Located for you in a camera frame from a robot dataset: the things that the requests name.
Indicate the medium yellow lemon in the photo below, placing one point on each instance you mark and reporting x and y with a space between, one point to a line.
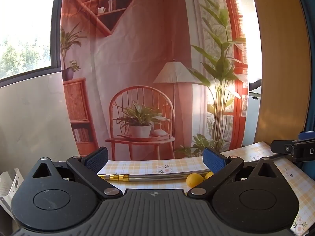
194 179

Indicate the black metal frame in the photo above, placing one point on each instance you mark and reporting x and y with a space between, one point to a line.
254 86

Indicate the white plastic crate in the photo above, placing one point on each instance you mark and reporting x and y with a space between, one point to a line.
9 189

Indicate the wooden board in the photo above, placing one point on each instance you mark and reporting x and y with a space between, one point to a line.
278 54

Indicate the glass window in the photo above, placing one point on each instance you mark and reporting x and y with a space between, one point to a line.
24 29

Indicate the telescopic metal pole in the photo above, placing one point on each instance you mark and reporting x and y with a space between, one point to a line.
160 176

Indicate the large yellow lemon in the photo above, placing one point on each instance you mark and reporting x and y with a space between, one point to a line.
209 175

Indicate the printed room backdrop cloth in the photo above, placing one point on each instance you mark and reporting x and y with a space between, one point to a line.
147 54

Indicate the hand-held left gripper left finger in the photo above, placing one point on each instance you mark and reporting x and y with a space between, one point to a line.
96 158

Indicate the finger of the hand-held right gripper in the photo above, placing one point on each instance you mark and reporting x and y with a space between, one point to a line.
307 136
283 148

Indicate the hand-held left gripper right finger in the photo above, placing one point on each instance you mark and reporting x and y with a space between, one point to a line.
214 161

